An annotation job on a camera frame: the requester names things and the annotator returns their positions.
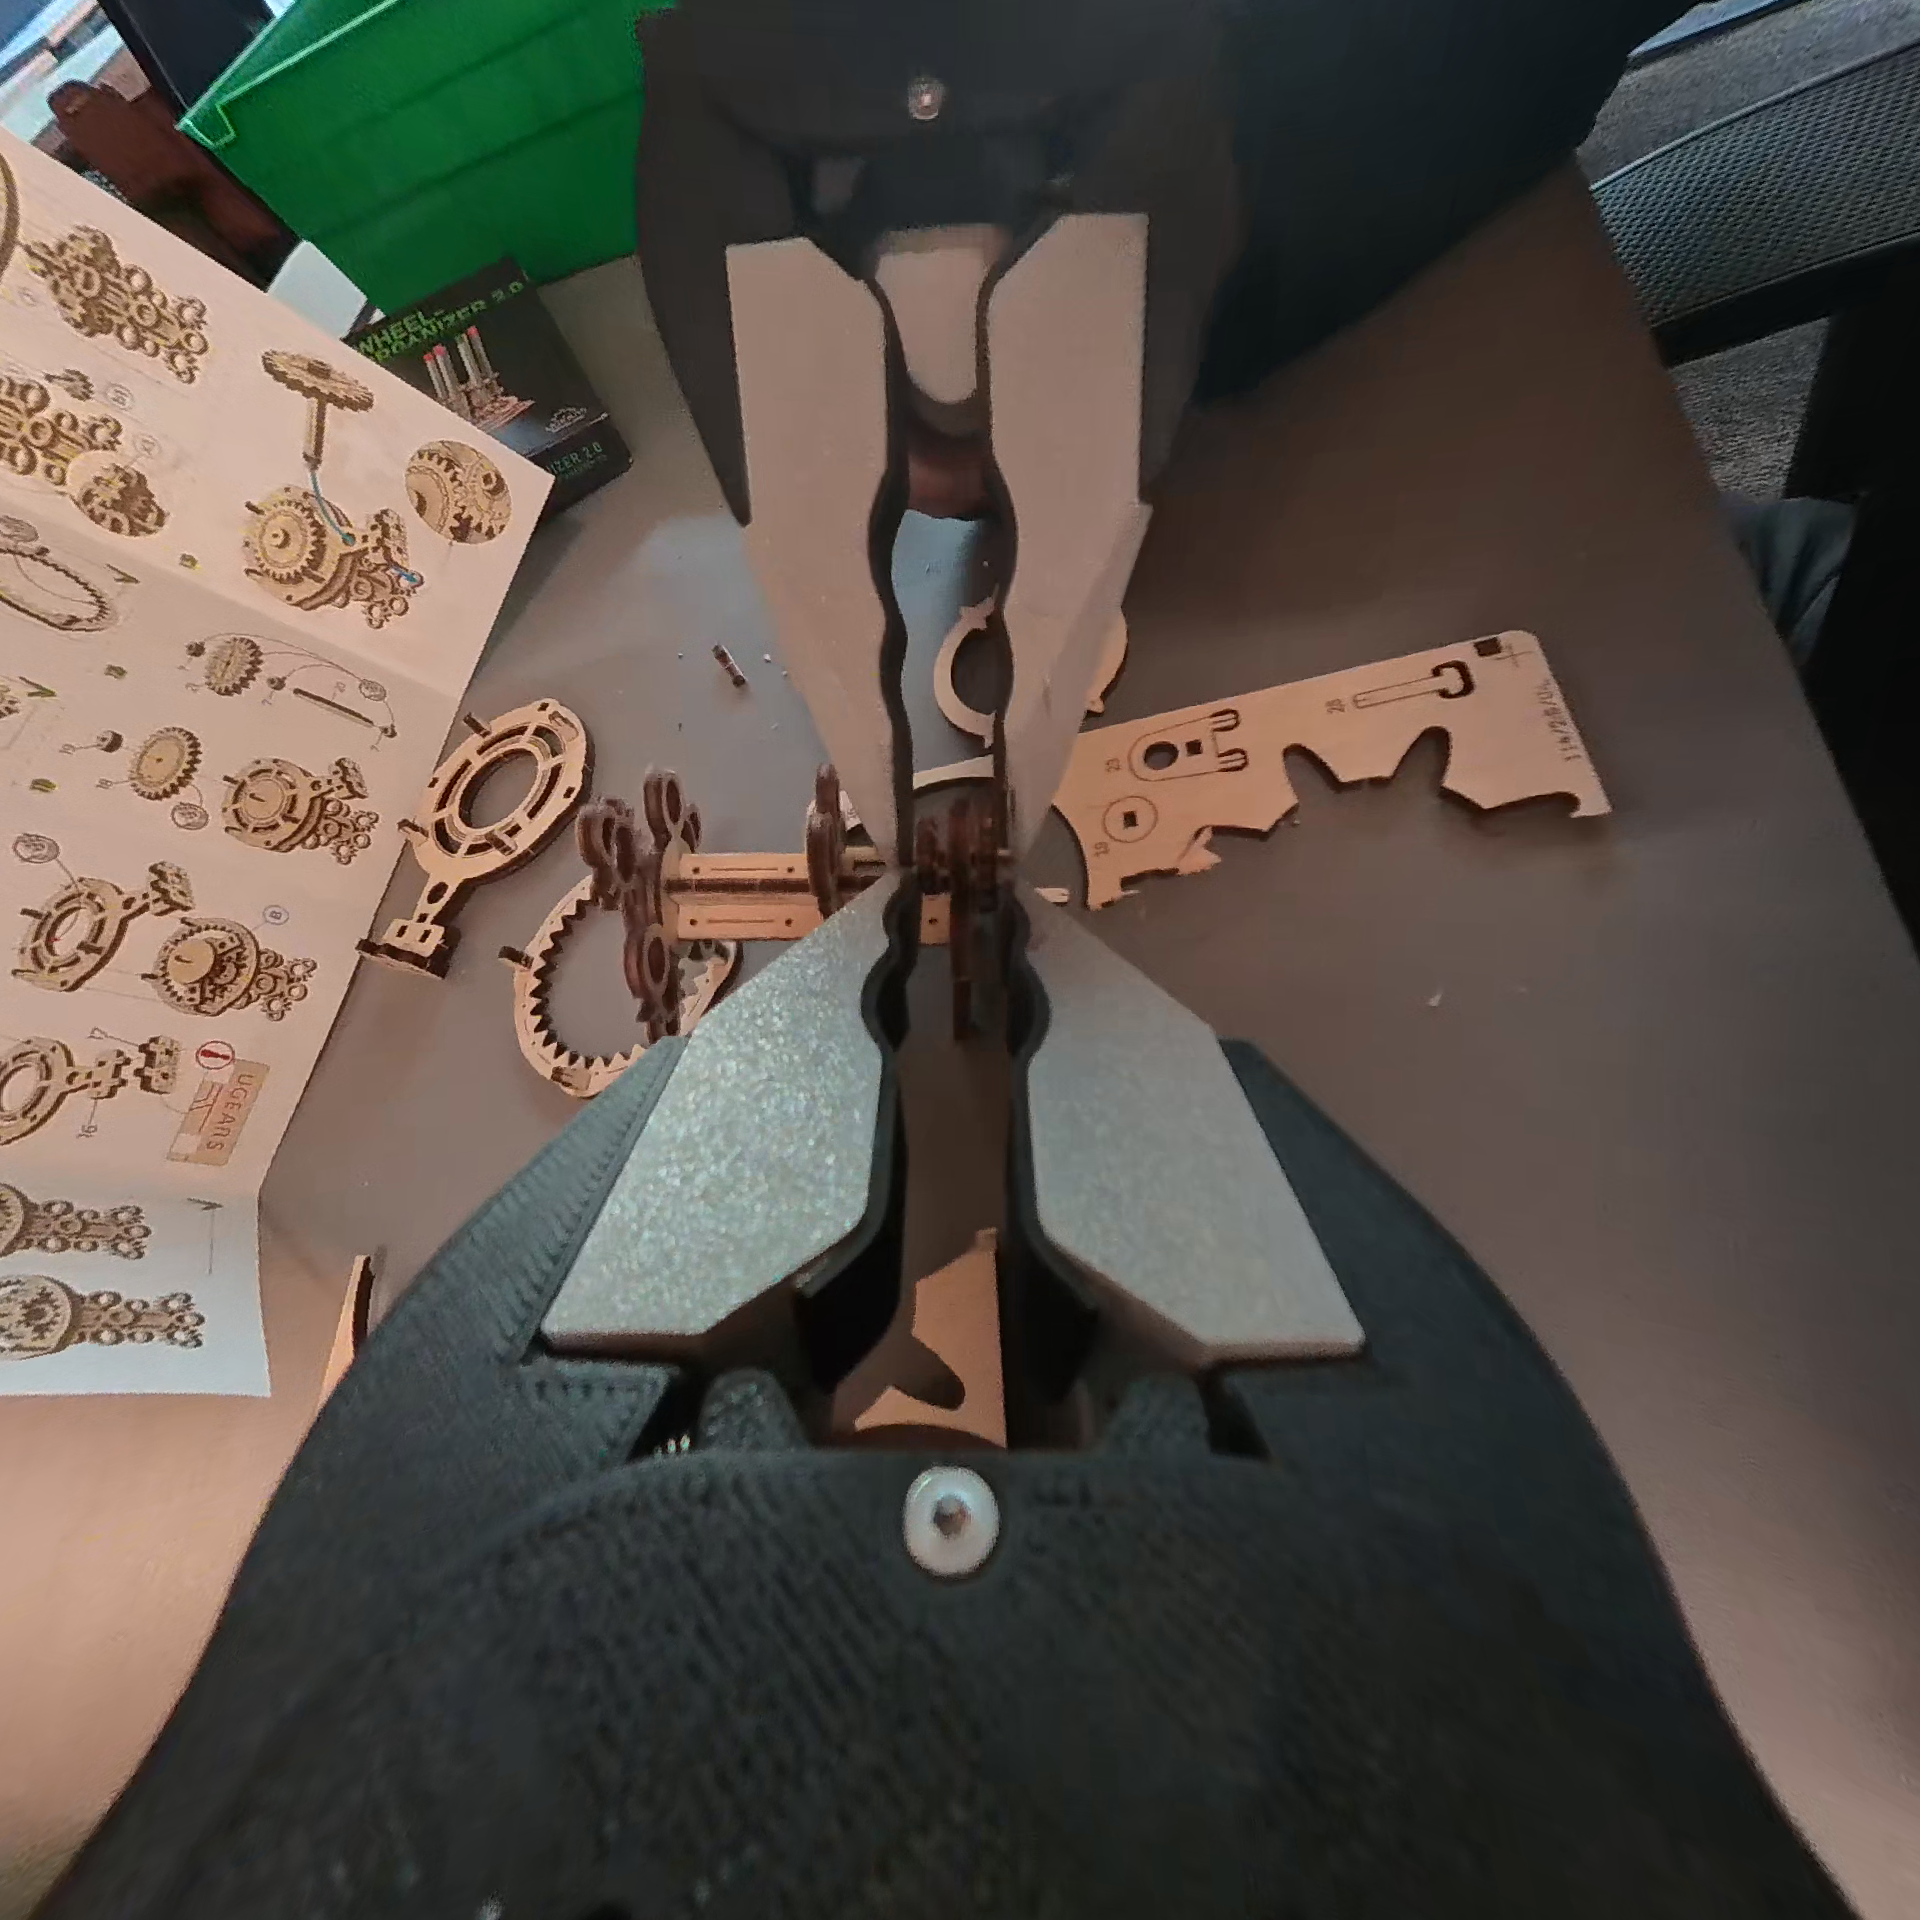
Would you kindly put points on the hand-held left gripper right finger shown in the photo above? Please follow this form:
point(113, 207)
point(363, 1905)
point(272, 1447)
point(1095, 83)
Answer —
point(1184, 1184)

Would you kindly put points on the round wooden frame with stem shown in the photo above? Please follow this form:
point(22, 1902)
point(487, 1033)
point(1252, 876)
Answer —
point(425, 921)

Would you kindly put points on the dark cardboard product box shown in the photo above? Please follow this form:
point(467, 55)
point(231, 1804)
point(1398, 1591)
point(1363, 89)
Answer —
point(494, 375)

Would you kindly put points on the small wooden pin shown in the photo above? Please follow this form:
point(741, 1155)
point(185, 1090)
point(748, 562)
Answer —
point(729, 665)

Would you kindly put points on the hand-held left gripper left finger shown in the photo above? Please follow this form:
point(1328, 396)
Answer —
point(734, 1170)

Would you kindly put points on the black mesh office chair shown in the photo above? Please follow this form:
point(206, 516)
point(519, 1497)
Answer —
point(1757, 180)

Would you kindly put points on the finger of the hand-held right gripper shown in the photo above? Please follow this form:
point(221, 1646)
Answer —
point(1072, 450)
point(803, 450)

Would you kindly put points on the green plastic bin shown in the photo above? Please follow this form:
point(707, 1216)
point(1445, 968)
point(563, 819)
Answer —
point(451, 148)

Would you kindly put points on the printed assembly instruction sheet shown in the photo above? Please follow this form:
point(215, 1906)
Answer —
point(181, 675)

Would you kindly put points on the wooden gear axle assembly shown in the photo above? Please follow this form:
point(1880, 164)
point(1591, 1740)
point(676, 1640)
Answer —
point(734, 886)

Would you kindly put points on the person's right hand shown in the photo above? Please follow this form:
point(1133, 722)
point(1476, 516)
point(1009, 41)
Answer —
point(950, 457)

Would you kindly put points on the long wooden parts sheet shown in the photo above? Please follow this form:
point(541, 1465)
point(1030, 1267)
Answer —
point(1349, 751)

